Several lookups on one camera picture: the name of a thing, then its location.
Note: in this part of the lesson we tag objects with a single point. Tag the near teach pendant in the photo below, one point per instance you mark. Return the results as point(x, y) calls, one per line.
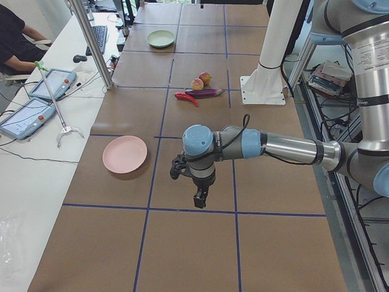
point(28, 118)

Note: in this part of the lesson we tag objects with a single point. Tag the aluminium frame post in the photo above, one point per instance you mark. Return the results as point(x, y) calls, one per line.
point(86, 28)

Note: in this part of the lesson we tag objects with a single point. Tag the pink plate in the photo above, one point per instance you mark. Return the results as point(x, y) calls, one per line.
point(124, 154)

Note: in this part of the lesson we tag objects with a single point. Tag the seated person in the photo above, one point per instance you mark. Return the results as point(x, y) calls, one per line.
point(18, 54)

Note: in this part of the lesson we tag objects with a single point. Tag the white side table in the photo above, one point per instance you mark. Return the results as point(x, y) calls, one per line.
point(36, 172)

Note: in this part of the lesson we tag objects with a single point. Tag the black keyboard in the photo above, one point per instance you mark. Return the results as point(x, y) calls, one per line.
point(101, 35)

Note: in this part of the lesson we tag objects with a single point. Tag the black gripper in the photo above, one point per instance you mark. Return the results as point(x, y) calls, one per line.
point(202, 184)

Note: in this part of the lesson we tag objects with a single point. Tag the reacher grabber tool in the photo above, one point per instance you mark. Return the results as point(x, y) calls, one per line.
point(65, 128)

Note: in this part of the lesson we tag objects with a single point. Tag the stack of books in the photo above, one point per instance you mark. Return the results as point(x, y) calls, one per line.
point(329, 78)

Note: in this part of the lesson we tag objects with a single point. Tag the red yellow pomegranate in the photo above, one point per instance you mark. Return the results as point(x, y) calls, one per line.
point(205, 77)

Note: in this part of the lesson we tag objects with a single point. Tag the red chili pepper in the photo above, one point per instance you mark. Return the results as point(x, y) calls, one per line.
point(186, 97)

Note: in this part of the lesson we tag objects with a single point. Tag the purple eggplant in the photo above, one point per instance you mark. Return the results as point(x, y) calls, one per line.
point(204, 93)

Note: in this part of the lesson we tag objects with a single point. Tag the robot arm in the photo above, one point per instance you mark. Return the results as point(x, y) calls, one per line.
point(364, 26)

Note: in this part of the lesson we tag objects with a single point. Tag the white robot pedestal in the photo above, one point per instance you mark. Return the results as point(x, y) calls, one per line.
point(265, 84)

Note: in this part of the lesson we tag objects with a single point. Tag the cut pink peach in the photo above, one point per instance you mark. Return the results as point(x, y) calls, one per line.
point(197, 84)

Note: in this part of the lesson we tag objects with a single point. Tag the far teach pendant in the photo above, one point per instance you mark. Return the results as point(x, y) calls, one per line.
point(59, 81)

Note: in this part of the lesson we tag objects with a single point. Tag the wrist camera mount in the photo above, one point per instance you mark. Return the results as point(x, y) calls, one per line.
point(179, 167)

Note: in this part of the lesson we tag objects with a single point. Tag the green plate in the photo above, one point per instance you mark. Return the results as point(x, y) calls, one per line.
point(160, 38)

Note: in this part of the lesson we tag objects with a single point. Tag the black computer mouse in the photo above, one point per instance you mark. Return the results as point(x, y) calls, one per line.
point(79, 58)

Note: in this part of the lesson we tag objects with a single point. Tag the teach pendant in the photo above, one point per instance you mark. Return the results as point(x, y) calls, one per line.
point(28, 118)
point(59, 81)

